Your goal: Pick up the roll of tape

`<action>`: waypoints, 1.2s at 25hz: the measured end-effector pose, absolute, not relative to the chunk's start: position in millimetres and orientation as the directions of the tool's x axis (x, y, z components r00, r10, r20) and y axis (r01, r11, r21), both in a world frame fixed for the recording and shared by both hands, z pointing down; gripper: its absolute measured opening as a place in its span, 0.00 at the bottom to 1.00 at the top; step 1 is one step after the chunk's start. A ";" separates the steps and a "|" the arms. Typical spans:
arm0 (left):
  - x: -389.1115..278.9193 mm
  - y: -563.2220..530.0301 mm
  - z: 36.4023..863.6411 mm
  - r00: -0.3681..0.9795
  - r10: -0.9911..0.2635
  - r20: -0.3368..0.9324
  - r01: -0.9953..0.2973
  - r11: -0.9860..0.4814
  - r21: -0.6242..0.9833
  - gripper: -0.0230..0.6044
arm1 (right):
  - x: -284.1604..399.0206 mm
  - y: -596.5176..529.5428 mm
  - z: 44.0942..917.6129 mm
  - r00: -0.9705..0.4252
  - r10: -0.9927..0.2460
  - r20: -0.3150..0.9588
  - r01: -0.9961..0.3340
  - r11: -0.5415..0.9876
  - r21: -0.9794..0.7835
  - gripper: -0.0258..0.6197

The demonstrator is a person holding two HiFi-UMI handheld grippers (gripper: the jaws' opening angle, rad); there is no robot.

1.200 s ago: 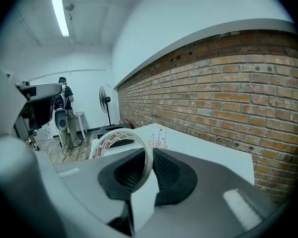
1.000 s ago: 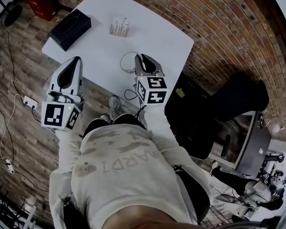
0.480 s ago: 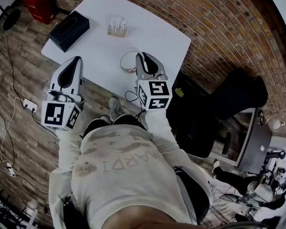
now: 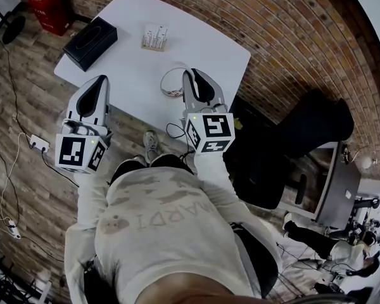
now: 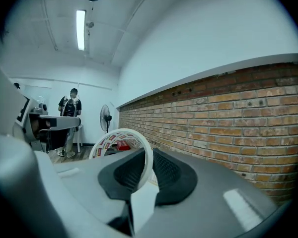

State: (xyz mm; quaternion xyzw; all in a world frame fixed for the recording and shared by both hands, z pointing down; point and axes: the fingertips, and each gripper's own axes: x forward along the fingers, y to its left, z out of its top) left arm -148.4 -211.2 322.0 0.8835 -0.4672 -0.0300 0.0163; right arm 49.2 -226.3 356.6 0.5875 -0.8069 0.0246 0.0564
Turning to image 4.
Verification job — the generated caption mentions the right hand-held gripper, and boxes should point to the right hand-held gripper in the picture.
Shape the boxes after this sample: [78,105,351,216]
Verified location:
[180,68,236,154]

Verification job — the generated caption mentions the red box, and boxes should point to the red box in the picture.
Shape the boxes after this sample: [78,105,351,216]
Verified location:
[27,0,73,37]

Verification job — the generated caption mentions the black power cable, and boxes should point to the black power cable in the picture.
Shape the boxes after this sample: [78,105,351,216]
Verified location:
[41,148,80,189]

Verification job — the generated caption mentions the person's black trousers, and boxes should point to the person's black trousers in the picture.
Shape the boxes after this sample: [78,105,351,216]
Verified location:
[108,153,196,186]

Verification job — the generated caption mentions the clear tape roll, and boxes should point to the clear tape roll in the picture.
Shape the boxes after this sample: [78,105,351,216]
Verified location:
[159,67,186,99]

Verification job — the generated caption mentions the black round stand base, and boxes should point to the black round stand base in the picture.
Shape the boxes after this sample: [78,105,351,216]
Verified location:
[1,15,27,45]

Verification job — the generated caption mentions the white power cable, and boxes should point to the white power cable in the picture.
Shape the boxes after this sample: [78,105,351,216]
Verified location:
[0,133,33,225]

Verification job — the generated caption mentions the person's light sweatshirt torso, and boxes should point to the person's light sweatshirt torso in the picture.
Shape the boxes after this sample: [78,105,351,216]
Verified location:
[63,166,283,304]

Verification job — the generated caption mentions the white power strip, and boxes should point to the white power strip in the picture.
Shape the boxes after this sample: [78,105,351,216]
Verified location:
[6,218,22,240]
[28,134,50,152]

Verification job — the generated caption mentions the person's right forearm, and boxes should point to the person's right forearm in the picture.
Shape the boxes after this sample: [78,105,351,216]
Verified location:
[193,150,238,203]

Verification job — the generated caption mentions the black tissue box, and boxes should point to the black tissue box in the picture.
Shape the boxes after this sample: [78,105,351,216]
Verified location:
[62,16,119,73]

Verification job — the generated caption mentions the person's left forearm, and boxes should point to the person's left forearm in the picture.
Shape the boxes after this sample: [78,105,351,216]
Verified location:
[73,169,112,228]

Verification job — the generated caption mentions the dark grey desk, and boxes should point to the dark grey desk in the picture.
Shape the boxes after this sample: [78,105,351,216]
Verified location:
[278,141,362,225]

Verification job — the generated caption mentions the person's grey shoe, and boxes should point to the person's grey shoe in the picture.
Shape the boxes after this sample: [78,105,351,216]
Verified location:
[142,130,161,165]

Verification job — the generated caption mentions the black office chair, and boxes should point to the black office chair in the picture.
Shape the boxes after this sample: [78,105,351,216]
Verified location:
[222,89,355,210]

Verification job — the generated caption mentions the rack of white tubes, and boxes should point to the rack of white tubes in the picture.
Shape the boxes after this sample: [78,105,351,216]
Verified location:
[140,23,170,53]

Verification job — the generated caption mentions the white globe desk lamp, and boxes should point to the white globe desk lamp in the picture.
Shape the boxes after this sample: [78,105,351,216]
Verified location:
[343,145,378,171]

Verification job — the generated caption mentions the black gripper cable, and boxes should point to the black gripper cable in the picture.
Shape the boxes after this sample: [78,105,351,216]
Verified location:
[165,122,196,165]

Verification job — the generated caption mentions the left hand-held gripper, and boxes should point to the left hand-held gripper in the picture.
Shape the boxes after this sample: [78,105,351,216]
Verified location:
[55,75,113,175]

